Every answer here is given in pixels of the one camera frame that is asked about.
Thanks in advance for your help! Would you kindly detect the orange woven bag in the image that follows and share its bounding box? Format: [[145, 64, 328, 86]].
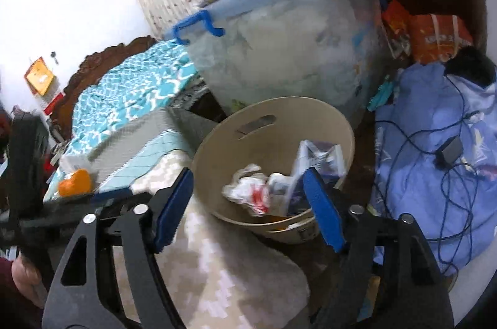
[[409, 14, 474, 66]]

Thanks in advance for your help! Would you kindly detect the clear storage box blue lid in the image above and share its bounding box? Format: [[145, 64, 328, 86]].
[[163, 0, 393, 128]]

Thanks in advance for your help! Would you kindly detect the clear plastic packaging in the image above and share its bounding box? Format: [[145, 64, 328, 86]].
[[286, 140, 347, 217]]

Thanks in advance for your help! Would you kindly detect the beige round bin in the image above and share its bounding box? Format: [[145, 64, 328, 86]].
[[191, 96, 356, 245]]

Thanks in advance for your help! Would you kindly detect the person's left hand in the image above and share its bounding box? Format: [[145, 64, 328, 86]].
[[11, 258, 46, 309]]

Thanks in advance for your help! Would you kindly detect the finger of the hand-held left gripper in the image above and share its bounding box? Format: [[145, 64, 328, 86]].
[[43, 188, 135, 234]]

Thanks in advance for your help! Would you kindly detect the carved wooden headboard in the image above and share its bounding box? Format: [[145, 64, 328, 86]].
[[50, 36, 158, 141]]

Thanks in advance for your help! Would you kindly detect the blue cloth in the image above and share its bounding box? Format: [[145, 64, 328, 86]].
[[369, 61, 497, 275]]

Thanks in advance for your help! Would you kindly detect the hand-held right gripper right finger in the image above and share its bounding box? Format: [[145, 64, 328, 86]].
[[303, 167, 455, 329]]

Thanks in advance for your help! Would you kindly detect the person's left forearm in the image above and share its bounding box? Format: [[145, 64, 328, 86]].
[[0, 257, 43, 329]]

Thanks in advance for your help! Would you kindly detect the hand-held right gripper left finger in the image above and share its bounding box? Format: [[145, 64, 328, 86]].
[[42, 168, 195, 329]]

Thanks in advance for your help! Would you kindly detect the orange snack packet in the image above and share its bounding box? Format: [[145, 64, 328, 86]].
[[382, 0, 412, 60]]

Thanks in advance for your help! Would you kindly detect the black cable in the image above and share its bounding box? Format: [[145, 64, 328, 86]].
[[375, 75, 490, 272]]

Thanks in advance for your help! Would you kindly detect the black charger adapter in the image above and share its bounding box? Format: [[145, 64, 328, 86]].
[[435, 137, 463, 170]]

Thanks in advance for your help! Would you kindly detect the teal patterned blanket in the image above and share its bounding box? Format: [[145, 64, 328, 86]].
[[72, 41, 197, 155]]

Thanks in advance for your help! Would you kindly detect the red and yellow wall calendar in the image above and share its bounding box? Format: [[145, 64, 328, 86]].
[[24, 57, 65, 116]]

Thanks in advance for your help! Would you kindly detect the patterned bed sheet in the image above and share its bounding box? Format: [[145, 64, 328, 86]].
[[43, 107, 311, 329]]

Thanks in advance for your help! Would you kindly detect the black cloth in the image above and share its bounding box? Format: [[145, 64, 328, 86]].
[[445, 46, 497, 87]]

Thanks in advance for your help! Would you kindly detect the crumpled white paper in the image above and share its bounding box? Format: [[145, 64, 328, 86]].
[[222, 164, 286, 217]]

